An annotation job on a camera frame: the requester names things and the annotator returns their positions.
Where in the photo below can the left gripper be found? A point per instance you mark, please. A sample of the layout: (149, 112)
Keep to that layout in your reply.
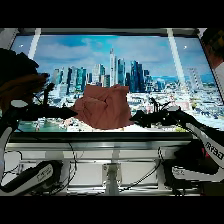
(56, 112)

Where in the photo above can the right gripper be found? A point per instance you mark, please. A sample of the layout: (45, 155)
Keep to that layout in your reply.
(146, 119)

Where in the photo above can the pink garment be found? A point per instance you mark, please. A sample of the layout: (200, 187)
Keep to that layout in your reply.
(103, 108)

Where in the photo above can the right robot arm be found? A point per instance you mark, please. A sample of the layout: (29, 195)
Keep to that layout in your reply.
(213, 150)

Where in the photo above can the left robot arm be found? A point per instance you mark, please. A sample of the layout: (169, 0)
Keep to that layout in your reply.
(31, 178)

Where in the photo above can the brown garment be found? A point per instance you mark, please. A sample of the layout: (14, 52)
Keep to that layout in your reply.
(20, 88)

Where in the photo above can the red garment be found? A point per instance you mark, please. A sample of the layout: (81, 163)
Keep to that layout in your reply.
(217, 55)

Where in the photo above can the yellow black checked garment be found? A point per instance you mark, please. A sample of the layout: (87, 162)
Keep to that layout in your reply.
(215, 37)

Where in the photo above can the silver frame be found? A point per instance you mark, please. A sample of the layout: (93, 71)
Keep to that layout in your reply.
(113, 148)

